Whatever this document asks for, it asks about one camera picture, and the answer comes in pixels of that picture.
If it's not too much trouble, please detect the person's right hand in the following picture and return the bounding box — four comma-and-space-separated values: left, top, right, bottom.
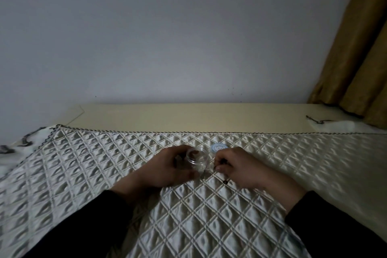
213, 146, 273, 190

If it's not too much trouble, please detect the person's left hand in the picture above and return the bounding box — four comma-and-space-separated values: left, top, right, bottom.
137, 145, 200, 189

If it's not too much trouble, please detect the transparent small jar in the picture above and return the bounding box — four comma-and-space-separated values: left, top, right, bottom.
185, 147, 211, 174

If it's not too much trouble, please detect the person's left forearm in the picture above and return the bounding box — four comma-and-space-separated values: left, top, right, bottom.
23, 173, 155, 258

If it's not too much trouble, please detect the person's right forearm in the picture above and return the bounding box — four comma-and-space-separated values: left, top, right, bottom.
261, 171, 387, 258

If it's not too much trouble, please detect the white quilted cloth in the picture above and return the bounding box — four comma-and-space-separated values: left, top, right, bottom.
0, 125, 387, 258

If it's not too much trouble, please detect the plain white fabric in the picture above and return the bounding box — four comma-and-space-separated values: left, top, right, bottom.
306, 115, 387, 134

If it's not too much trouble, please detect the white fabric with dark pattern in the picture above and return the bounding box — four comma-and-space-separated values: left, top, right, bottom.
0, 126, 58, 177

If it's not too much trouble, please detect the mustard yellow curtain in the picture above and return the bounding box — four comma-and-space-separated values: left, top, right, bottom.
307, 0, 387, 130

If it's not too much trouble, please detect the dark cord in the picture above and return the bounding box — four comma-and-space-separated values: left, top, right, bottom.
306, 115, 335, 125

